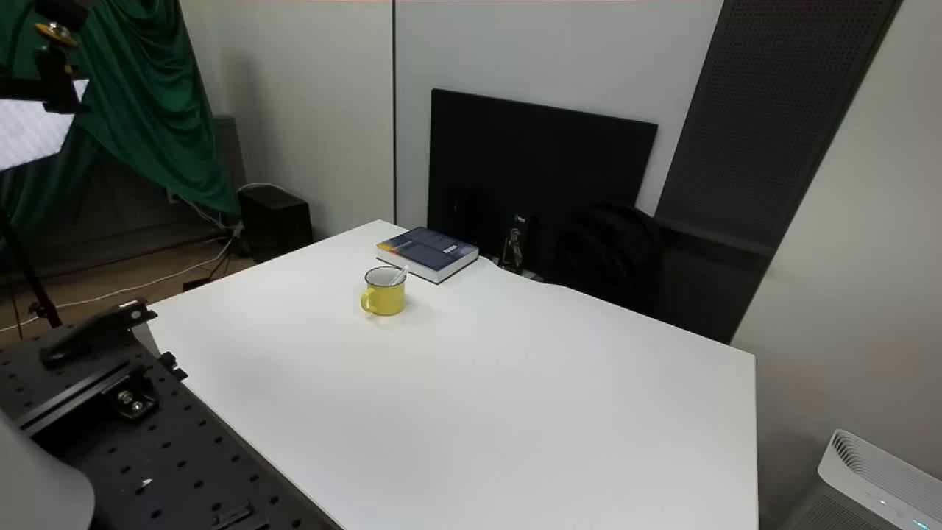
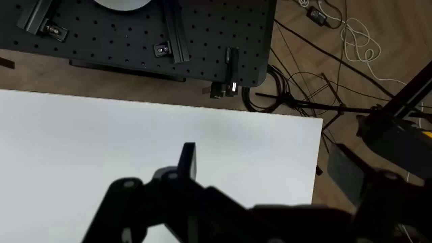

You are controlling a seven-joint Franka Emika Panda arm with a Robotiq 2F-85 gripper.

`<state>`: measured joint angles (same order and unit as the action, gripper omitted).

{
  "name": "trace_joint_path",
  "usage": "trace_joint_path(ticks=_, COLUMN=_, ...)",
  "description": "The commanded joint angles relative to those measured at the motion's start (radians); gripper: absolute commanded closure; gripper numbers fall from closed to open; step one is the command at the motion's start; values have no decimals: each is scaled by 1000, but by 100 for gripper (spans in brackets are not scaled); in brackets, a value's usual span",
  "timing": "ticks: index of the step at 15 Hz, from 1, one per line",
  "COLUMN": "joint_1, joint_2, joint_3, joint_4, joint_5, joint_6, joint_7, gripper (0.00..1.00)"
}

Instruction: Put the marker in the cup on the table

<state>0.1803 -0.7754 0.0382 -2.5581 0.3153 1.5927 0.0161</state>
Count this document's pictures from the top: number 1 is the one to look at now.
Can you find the dark grey wall panel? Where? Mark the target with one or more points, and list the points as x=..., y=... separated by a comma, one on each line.
x=773, y=94

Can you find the dark blue book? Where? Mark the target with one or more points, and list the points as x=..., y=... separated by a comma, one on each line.
x=427, y=256

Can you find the black office chair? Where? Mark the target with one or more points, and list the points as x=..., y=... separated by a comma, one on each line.
x=663, y=269

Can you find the black monitor panel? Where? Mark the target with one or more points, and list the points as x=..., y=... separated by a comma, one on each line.
x=496, y=164

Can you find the green curtain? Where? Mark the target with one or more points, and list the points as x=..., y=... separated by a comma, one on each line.
x=145, y=110

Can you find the white light panel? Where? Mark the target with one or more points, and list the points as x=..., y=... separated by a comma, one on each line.
x=37, y=119

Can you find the yellow enamel mug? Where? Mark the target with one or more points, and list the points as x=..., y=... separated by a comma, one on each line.
x=385, y=289

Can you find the white air purifier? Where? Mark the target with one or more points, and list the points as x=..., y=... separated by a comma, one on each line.
x=864, y=487

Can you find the small black speaker box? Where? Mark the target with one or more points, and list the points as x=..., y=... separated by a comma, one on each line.
x=276, y=223

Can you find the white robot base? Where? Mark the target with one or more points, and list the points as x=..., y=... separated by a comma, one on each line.
x=39, y=491

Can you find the black perforated breadboard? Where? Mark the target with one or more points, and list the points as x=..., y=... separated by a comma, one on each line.
x=106, y=404

